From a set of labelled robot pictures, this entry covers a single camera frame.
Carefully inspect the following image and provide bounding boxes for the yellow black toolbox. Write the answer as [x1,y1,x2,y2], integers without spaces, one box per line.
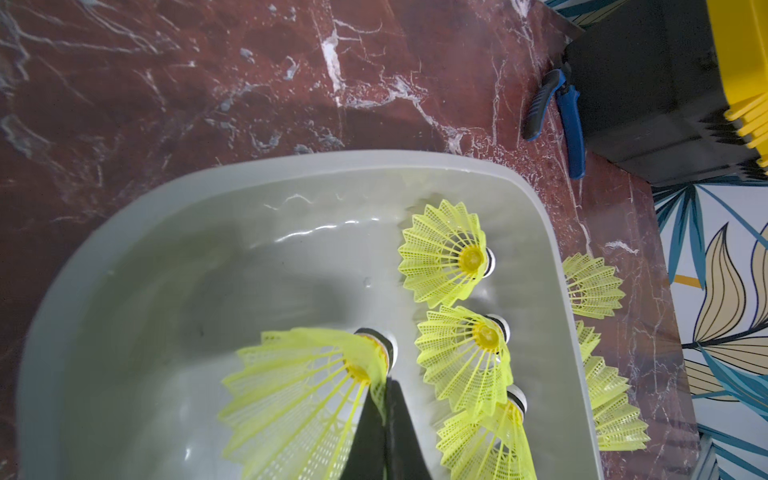
[564,1,767,187]

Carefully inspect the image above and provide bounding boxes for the green shuttlecock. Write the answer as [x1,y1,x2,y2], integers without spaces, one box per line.
[592,394,650,451]
[437,385,537,480]
[398,199,495,308]
[576,321,629,410]
[218,328,398,479]
[415,305,513,419]
[563,253,625,319]

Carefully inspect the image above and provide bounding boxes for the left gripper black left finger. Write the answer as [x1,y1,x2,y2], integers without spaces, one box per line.
[340,392,386,480]

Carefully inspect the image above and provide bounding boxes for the grey plastic tray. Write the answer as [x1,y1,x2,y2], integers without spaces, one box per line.
[17,150,602,479]

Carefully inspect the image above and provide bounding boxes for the blue handled pliers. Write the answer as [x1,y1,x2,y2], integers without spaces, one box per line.
[520,67,587,181]

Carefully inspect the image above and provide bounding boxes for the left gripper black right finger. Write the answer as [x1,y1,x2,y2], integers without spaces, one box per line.
[384,378,432,480]

